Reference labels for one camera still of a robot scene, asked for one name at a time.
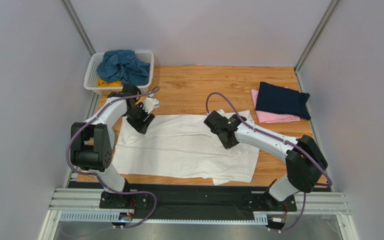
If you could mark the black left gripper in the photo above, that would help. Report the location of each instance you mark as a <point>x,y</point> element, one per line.
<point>141,125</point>

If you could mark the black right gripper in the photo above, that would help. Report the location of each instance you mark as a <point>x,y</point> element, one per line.
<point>226,139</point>

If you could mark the white t-shirt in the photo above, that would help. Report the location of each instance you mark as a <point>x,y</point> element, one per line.
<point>182,146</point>

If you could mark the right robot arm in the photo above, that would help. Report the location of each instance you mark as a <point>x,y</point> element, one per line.
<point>304,161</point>

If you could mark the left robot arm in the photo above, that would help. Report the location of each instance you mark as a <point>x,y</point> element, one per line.
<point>90,149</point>

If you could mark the folded pink t-shirt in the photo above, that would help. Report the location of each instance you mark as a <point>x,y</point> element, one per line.
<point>264,117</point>

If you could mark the yellow t-shirt in basket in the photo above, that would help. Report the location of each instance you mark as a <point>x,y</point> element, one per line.
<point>104,84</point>

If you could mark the crumpled blue t-shirt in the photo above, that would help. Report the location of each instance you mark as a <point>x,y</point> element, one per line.
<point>124,65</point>

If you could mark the folded navy t-shirt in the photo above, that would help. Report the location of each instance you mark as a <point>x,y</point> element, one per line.
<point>281,100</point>

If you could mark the white plastic laundry basket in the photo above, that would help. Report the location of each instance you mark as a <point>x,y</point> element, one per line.
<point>91,76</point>

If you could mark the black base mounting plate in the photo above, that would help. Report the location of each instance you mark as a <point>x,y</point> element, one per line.
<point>199,202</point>

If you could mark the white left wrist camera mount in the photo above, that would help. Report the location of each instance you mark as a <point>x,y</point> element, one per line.
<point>151,104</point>

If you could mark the right corner aluminium post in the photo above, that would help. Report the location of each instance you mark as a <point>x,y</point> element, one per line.
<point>324,21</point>

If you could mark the corner aluminium post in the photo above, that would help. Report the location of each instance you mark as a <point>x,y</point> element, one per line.
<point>324,21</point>
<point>75,20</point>

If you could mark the left corner aluminium post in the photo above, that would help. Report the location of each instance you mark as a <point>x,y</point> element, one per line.
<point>75,20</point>

